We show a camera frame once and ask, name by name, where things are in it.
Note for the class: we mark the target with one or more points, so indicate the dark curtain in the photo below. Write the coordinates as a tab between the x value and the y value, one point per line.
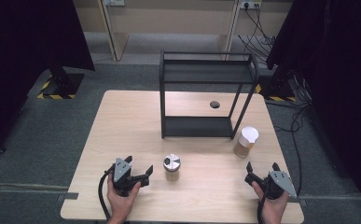
19	62
340	77

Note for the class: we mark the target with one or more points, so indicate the black stand base striped tape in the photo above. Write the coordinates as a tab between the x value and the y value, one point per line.
277	90
64	85

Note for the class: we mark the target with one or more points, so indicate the spice jar with white lid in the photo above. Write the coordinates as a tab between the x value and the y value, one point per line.
249	135

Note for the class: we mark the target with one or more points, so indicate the beige furniture panel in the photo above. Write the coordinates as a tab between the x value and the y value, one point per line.
229	31
114	34

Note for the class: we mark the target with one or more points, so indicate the small metal can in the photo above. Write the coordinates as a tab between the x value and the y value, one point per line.
172	163

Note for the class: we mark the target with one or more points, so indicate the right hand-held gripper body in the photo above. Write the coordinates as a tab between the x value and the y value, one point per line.
279	183

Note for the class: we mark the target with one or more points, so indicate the black metal two-tier rack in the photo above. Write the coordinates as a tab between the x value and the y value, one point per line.
197	127

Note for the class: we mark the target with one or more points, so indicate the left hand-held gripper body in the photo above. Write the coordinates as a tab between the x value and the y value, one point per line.
121	174

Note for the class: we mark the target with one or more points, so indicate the person's left hand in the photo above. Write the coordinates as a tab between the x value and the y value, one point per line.
120	207

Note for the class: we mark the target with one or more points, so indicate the white wall socket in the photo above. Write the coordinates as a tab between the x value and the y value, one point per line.
115	2
250	3

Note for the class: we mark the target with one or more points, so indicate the person's right hand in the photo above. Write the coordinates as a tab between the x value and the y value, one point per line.
273	211

